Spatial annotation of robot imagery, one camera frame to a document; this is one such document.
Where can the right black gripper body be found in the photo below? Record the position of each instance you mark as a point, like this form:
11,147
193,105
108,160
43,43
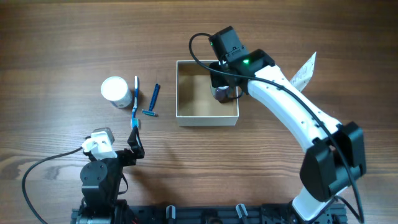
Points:
222,79

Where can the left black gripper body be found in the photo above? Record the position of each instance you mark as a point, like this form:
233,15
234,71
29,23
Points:
123,156

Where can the blue white toothbrush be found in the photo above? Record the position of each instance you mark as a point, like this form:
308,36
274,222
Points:
134,120

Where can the clear blue pump bottle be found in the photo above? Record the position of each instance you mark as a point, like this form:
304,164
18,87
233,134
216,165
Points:
221,93

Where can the blue disposable razor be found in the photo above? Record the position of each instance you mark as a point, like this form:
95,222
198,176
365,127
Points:
150,111

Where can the white cotton swab jar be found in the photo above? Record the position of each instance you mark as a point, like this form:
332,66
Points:
117,92

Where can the white squeeze tube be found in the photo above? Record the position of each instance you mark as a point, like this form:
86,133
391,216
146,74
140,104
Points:
302,78

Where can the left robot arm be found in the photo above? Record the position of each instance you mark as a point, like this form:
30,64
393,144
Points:
102,176

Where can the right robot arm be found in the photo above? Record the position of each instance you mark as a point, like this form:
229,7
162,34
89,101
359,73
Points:
334,153

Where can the white cardboard box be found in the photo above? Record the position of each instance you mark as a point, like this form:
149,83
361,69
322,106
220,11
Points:
195,104

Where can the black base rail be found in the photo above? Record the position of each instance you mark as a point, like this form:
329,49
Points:
266,213

